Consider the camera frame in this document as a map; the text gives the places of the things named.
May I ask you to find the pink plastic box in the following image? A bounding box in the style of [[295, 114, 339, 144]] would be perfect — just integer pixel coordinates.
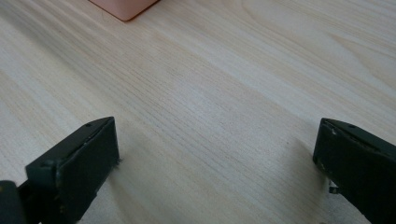
[[88, 0, 162, 22]]

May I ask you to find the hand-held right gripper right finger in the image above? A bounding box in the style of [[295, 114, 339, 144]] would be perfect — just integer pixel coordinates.
[[312, 118, 396, 224]]

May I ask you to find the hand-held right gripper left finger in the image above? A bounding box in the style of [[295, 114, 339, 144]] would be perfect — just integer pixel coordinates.
[[18, 116, 120, 224]]

